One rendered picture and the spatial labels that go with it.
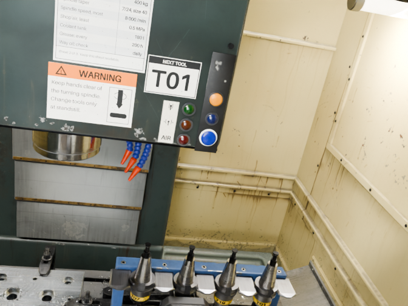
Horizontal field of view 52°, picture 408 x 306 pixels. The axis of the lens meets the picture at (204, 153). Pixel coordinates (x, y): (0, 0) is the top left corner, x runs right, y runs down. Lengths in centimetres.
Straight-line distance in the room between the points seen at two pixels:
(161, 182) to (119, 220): 22
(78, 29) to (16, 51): 11
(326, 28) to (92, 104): 136
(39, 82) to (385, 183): 113
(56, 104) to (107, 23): 17
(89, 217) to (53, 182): 20
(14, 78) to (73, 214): 95
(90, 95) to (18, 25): 16
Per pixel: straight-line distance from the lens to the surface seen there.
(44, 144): 101
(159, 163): 161
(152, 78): 79
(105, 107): 81
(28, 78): 82
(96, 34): 78
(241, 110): 195
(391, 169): 151
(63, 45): 79
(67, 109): 82
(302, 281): 192
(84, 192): 163
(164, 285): 112
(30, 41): 80
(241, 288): 116
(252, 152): 204
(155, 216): 172
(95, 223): 171
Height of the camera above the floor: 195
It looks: 23 degrees down
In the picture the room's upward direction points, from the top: 11 degrees clockwise
